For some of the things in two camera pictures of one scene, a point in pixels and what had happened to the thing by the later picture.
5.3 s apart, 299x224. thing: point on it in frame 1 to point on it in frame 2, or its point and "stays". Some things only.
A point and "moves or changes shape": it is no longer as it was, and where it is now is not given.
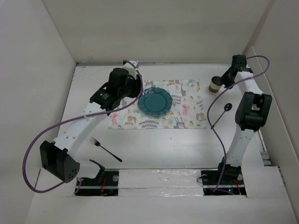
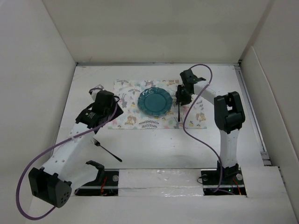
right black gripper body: [227, 80] to [182, 96]
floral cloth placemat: [187, 111] stays
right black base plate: [232, 182] stays
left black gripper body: [132, 88] to [111, 114]
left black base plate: [109, 187] stays
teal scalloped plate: [155, 101] stays
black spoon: [227, 107] moves or changes shape
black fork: [96, 143] stays
